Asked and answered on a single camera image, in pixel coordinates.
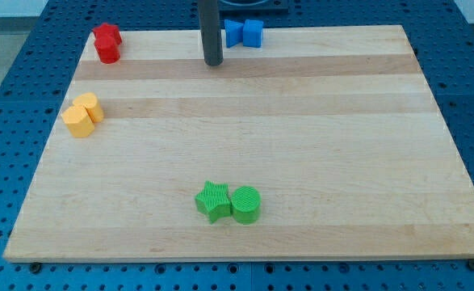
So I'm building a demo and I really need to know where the red cylinder block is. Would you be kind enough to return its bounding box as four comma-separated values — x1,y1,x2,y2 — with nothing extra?
94,36,120,64

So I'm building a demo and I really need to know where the green cylinder block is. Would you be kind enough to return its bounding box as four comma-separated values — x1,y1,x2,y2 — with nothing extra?
231,186,261,225

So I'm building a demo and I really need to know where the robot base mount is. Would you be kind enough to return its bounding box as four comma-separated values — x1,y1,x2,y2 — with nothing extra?
219,0,289,12

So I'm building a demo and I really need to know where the right black bolt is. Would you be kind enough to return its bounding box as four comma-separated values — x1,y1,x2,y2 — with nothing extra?
467,259,474,272

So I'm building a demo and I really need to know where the wooden board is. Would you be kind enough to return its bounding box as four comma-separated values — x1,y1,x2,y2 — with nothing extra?
3,25,474,263

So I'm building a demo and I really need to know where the blue cube block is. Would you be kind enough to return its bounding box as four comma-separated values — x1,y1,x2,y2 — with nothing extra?
242,19,264,48

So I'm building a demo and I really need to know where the left black bolt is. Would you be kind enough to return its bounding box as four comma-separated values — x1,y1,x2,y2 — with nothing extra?
29,262,42,274

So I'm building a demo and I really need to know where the black bolt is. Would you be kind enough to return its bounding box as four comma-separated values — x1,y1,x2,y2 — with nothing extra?
29,262,42,274
467,259,474,272

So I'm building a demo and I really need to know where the yellow cylinder block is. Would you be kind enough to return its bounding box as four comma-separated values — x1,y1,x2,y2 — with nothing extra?
73,92,104,123

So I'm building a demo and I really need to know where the red star block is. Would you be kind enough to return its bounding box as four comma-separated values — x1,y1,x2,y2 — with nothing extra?
92,23,123,45

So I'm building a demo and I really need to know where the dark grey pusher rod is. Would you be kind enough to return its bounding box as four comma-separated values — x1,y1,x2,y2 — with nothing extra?
197,0,224,66

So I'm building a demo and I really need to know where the green star block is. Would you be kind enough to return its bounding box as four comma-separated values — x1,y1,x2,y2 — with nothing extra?
195,181,232,224

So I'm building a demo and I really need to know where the yellow hexagon block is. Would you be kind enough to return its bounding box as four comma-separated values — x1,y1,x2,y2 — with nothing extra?
61,106,94,138

